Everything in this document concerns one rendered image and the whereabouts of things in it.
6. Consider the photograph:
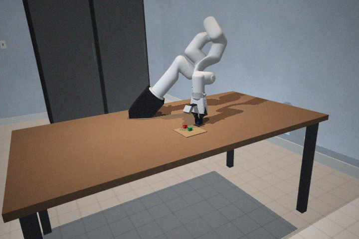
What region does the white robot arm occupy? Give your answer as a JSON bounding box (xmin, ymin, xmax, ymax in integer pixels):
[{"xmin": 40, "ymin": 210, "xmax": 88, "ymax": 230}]
[{"xmin": 149, "ymin": 16, "xmax": 227, "ymax": 100}]

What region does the beige flat mat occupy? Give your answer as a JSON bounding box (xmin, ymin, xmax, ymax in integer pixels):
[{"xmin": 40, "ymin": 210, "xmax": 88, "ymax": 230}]
[{"xmin": 174, "ymin": 125, "xmax": 207, "ymax": 138}]

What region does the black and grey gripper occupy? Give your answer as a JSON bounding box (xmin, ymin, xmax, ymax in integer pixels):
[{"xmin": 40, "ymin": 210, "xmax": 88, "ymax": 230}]
[{"xmin": 190, "ymin": 96, "xmax": 207, "ymax": 125}]

